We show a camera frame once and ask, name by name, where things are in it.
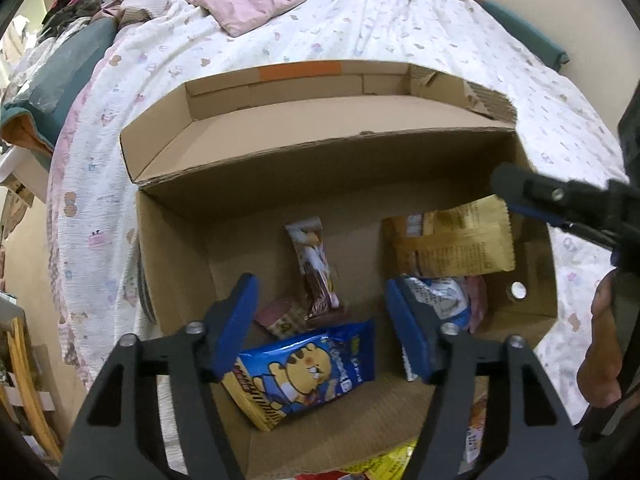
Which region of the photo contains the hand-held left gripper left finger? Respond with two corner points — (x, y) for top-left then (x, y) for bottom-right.
(57, 272), (261, 480)

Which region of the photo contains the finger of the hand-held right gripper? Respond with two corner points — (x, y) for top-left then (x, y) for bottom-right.
(490, 161), (621, 228)
(555, 220), (623, 253)

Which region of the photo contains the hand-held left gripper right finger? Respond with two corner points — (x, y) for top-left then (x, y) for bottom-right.
(384, 277), (591, 480)

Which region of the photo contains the small pink beige packet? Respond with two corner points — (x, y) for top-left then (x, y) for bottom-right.
(254, 296), (308, 338)

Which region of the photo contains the blue white snack bag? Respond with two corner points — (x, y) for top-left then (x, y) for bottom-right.
(400, 274), (473, 382)

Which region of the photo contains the pink snack packet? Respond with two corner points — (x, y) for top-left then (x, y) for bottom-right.
(465, 275), (488, 333)

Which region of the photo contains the blue tiger snack bag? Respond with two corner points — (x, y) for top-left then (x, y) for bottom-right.
(220, 319), (377, 433)

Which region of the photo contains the pale yellow snack packet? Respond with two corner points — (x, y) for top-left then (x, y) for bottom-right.
(382, 195), (517, 278)

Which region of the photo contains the brown white snack packet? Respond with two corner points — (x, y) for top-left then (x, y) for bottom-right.
(285, 216), (346, 323)

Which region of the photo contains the white orange snack packet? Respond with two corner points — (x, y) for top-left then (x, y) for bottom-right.
(462, 395), (488, 466)

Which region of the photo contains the yellow chips bag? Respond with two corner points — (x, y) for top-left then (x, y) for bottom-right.
(345, 437), (418, 480)

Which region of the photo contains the red label snack packet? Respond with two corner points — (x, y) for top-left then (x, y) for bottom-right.
(292, 467), (361, 480)

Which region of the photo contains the brown cardboard box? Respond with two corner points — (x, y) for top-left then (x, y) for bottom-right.
(120, 60), (560, 480)

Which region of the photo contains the person's right hand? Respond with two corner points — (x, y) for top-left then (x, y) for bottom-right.
(575, 270), (626, 408)

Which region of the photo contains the teal bolster cushion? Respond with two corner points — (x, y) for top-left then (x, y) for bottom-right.
(417, 0), (570, 68)

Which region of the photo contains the wooden chair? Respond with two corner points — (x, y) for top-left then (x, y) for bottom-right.
(0, 305), (63, 463)

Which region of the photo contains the printed white bed cover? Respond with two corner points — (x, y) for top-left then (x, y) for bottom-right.
(47, 0), (631, 480)

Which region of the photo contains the teal folded quilt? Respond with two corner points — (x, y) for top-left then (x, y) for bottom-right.
(0, 17), (121, 156)

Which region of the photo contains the pink blanket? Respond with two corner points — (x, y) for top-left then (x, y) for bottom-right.
(122, 0), (446, 38)

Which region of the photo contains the pile of dark clothes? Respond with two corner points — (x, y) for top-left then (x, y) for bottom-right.
(42, 0), (121, 36)

